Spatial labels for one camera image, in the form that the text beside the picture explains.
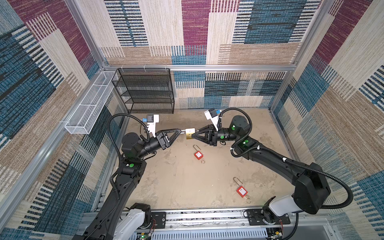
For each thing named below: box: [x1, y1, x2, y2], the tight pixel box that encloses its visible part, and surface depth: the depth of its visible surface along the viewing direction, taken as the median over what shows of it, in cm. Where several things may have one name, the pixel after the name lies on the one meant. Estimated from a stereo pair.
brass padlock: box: [180, 128, 196, 140], surface depth 64 cm
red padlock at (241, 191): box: [233, 176, 252, 204], surface depth 82 cm
